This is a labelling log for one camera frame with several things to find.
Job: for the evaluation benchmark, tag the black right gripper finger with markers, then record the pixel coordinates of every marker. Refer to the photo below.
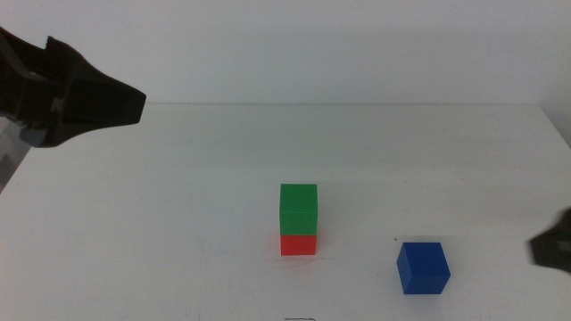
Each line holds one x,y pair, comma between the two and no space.
551,247

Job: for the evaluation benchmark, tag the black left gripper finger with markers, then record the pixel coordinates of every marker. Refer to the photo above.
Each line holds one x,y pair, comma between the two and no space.
102,104

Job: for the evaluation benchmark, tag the blue cube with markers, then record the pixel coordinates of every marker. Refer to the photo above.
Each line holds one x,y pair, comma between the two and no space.
423,269

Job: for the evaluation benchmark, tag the green cube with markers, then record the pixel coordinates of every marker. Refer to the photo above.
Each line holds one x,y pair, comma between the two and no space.
298,209

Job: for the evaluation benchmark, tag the red cube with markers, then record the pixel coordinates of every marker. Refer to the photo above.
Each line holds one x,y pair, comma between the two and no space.
298,245

